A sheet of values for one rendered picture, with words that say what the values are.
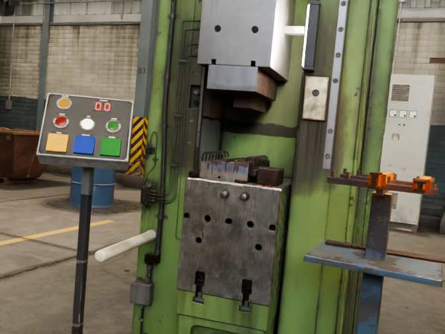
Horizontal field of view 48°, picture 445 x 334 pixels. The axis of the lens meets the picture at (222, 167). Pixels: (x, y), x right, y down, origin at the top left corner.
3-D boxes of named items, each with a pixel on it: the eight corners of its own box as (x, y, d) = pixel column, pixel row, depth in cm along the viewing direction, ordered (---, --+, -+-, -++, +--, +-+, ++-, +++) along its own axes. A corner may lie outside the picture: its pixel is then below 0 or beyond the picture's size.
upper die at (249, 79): (255, 91, 191) (257, 66, 190) (206, 88, 196) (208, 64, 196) (275, 101, 231) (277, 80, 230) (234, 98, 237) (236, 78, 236)
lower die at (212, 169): (247, 183, 193) (249, 161, 193) (198, 177, 199) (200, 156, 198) (268, 176, 233) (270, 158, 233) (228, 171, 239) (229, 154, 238)
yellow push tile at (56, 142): (65, 152, 187) (68, 134, 191) (45, 150, 186) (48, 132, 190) (66, 154, 189) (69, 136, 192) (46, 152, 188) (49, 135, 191)
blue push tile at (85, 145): (93, 154, 189) (95, 136, 192) (72, 152, 188) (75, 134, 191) (93, 156, 190) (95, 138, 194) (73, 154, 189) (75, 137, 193)
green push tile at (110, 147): (119, 156, 190) (121, 138, 194) (99, 154, 189) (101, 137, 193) (119, 158, 192) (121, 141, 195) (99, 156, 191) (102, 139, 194)
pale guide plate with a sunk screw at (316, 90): (324, 120, 195) (328, 77, 194) (301, 118, 198) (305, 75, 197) (324, 120, 197) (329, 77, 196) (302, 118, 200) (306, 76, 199)
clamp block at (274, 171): (277, 186, 190) (279, 169, 189) (255, 183, 192) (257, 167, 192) (283, 184, 201) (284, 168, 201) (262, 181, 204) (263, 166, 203)
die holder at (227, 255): (269, 306, 186) (281, 188, 183) (176, 289, 197) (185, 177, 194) (292, 270, 240) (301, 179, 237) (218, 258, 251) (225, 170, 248)
